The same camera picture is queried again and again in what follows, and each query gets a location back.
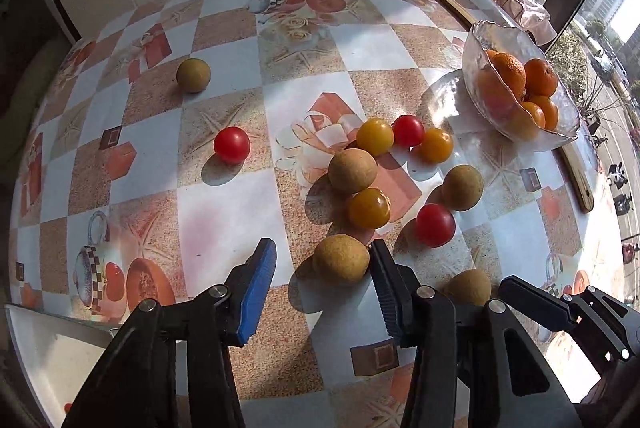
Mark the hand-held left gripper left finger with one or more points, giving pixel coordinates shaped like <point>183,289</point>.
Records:
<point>257,293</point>

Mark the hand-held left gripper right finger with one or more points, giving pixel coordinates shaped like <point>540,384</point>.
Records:
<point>392,298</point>

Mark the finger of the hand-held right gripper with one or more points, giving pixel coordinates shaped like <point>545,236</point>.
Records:
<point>535,303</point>

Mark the red cherry tomato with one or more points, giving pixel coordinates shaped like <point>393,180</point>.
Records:
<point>435,225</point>
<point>232,145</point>
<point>408,130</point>

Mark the yellow cherry tomato star calyx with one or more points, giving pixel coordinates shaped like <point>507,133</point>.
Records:
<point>369,208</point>

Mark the large tan longan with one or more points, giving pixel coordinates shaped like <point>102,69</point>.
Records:
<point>462,187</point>

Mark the orange-yellow cherry tomato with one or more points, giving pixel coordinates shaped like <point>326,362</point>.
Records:
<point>434,145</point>

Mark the yellow cherry tomato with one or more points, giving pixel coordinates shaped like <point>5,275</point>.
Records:
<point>375,137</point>

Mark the clear glass bowl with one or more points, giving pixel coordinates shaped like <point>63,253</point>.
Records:
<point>560,128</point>

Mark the white square tray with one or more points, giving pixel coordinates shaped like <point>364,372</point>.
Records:
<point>45,358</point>

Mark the small tan longan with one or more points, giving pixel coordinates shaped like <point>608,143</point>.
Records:
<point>193,75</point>

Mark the pile of oranges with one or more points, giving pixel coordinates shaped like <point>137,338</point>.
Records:
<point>510,68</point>

